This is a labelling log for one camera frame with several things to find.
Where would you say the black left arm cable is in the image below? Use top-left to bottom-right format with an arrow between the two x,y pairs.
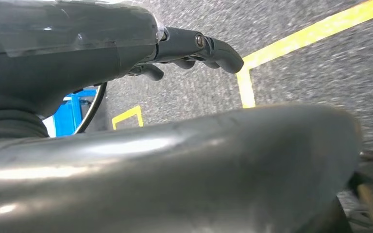
74,82 -> 108,135

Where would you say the blue metal shelving rack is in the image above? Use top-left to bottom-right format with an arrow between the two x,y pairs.
52,89 -> 98,138

